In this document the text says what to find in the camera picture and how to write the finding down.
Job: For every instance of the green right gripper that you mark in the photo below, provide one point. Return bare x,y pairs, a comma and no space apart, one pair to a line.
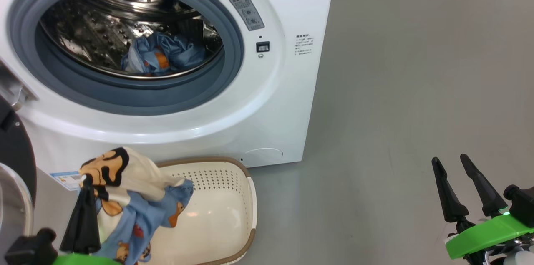
479,235

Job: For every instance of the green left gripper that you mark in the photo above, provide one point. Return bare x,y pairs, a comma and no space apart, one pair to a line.
83,261

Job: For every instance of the cream orange black print garment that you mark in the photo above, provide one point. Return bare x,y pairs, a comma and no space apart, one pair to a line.
133,173

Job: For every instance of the black round glass washer door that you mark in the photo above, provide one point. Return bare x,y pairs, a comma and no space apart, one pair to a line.
16,152

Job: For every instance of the blue bear-print garment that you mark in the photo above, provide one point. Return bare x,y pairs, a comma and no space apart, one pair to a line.
175,54

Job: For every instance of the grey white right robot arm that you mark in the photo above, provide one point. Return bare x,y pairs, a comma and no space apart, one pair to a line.
517,258

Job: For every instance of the stainless steel washing machine drum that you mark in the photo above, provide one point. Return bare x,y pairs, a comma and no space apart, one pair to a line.
83,31

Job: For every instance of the white front-load washing machine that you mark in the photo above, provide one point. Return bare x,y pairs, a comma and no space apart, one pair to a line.
271,110

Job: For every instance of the black door latch socket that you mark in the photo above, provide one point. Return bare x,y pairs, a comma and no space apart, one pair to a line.
263,46

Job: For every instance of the blue energy label sticker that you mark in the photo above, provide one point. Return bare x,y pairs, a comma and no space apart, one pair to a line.
64,180

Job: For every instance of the cream perforated laundry basket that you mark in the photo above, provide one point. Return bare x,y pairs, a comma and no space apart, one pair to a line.
217,215

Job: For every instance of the round white filter cover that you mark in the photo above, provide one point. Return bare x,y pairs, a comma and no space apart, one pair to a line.
263,155

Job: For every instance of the grey warning label sticker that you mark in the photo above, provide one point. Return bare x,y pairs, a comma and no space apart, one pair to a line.
245,9

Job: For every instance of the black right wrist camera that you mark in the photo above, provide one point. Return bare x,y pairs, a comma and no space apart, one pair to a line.
521,206

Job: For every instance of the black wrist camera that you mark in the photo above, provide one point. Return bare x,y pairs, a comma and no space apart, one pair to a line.
29,250
521,206

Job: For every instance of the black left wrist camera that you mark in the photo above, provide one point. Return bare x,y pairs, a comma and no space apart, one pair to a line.
29,250

